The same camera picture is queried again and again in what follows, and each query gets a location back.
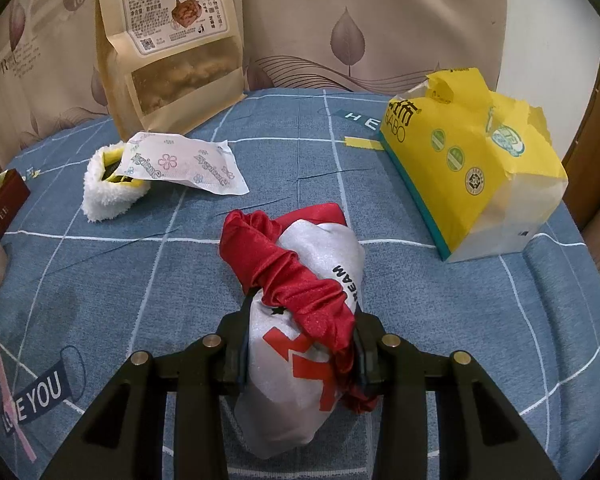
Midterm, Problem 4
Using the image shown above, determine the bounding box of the yellow tissue pack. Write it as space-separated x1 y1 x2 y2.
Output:
380 67 568 262

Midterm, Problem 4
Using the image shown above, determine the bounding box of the dark red coffee box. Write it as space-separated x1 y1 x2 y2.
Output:
0 169 30 239

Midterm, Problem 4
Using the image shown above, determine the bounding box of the beige leaf print curtain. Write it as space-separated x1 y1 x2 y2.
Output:
0 0 507 170

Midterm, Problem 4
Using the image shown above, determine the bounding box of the pink tape strip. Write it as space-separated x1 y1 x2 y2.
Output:
0 320 39 463

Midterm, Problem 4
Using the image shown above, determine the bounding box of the kraft paper snack bag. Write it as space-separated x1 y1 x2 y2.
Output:
95 0 244 140

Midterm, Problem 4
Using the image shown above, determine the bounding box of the white fluffy yellow slipper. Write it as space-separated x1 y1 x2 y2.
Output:
81 142 150 222

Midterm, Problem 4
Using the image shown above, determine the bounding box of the floral white sanitary pad packet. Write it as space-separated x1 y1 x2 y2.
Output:
114 131 249 196

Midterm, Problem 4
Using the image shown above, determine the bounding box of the white red drawstring pouch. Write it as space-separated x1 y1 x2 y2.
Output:
220 203 377 460

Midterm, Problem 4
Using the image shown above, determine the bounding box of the blue grid bed sheet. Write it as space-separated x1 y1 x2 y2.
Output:
0 90 600 479

